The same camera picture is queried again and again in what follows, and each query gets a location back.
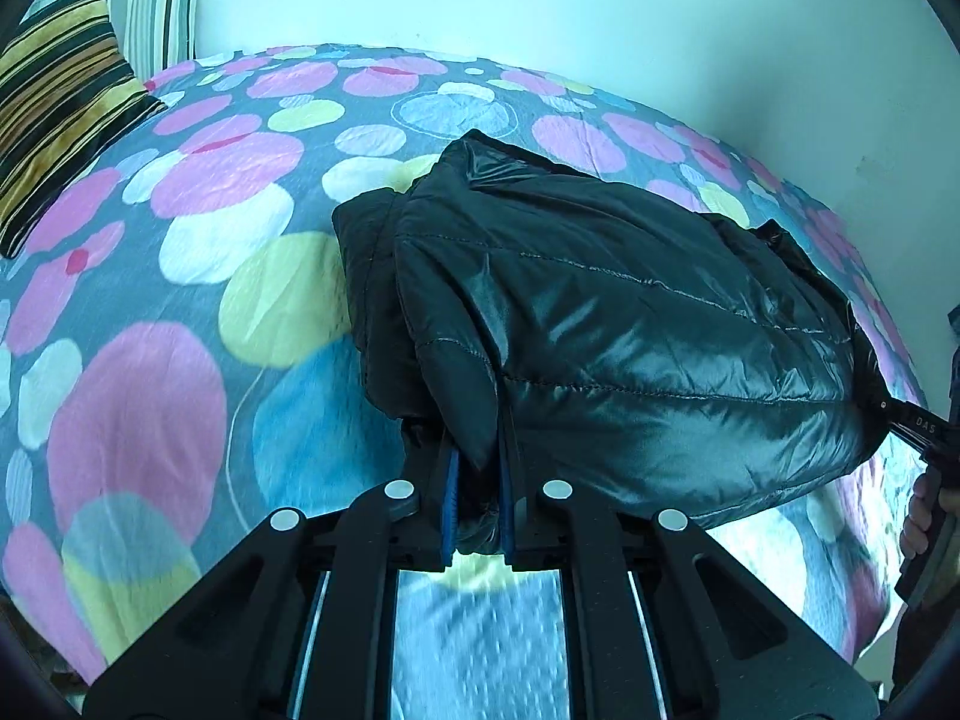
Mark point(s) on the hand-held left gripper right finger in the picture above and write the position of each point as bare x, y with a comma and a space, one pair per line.
508, 521

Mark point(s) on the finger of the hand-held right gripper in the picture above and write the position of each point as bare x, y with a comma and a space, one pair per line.
916, 426

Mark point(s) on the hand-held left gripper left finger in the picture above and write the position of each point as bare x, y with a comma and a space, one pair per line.
448, 514

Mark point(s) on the black puffer jacket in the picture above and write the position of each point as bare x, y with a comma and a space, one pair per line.
622, 330

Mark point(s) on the person's right hand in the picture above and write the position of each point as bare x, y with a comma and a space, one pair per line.
919, 521

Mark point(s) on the bed with dotted bedsheet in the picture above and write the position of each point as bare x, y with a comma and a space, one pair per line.
165, 255

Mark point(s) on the yellow black striped pillow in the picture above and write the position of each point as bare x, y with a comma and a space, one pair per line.
60, 105

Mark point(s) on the striped green white pillow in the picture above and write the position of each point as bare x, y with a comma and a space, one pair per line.
154, 0

